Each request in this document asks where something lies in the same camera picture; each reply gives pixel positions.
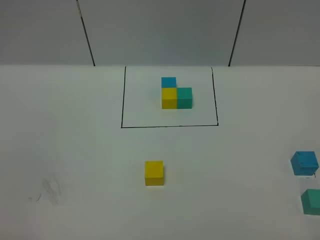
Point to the yellow template block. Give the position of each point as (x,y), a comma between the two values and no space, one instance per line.
(169,98)

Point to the green template block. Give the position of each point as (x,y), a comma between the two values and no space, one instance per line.
(184,98)

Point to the blue template block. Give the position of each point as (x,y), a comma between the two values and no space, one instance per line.
(168,82)

